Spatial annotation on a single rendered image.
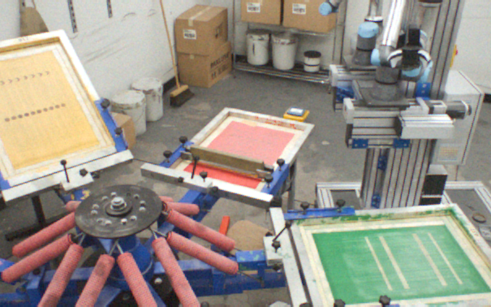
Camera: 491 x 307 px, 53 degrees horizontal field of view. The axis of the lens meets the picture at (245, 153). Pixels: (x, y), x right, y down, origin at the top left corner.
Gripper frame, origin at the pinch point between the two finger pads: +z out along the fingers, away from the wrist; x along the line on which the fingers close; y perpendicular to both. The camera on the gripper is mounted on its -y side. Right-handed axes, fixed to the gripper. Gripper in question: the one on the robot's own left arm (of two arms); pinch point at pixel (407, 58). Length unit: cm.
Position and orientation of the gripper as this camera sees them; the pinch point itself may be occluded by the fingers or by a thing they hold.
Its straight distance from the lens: 204.8
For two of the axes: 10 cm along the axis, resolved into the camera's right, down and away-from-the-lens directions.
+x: -9.1, -0.9, 4.1
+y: 1.3, 8.7, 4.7
